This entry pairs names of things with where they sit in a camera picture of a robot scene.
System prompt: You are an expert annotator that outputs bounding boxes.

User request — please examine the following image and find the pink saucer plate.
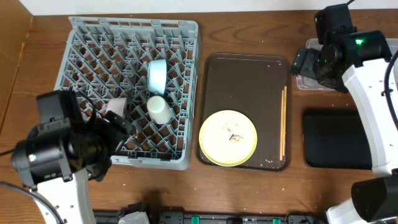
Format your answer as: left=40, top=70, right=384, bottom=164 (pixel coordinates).
left=106, top=98, right=127, bottom=118

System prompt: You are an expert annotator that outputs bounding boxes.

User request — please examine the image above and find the wooden chopstick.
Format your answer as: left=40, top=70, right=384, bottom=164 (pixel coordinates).
left=279, top=90, right=284, bottom=161
left=282, top=86, right=287, bottom=158

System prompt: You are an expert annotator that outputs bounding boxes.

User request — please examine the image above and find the cream white cup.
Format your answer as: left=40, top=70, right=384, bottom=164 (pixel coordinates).
left=147, top=96, right=172, bottom=124

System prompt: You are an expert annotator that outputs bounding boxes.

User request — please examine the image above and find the light blue bowl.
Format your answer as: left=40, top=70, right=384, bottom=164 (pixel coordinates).
left=148, top=59, right=167, bottom=95

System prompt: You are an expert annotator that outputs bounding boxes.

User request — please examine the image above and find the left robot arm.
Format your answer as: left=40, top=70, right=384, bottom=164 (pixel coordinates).
left=11, top=90, right=134, bottom=223

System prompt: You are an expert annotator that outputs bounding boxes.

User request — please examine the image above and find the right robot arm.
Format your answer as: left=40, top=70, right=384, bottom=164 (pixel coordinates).
left=291, top=3, right=397, bottom=223

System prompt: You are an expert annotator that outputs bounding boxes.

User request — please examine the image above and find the clear plastic bin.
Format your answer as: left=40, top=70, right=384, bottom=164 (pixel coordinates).
left=296, top=39, right=398, bottom=91

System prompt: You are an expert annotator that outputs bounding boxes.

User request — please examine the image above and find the brown serving tray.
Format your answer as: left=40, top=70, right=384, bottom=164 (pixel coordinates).
left=200, top=53, right=292, bottom=172

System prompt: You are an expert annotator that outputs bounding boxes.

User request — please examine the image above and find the black plastic bin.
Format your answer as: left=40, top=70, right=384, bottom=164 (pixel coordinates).
left=303, top=109, right=372, bottom=170

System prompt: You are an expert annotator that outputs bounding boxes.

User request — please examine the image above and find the grey plastic dish rack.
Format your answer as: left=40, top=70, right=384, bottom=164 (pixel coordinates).
left=55, top=17, right=201, bottom=170

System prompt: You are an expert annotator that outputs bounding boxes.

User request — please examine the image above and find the yellow plate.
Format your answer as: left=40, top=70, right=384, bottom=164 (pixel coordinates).
left=199, top=110, right=257, bottom=167

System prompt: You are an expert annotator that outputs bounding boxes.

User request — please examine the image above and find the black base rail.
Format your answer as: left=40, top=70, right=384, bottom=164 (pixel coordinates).
left=94, top=203, right=326, bottom=224

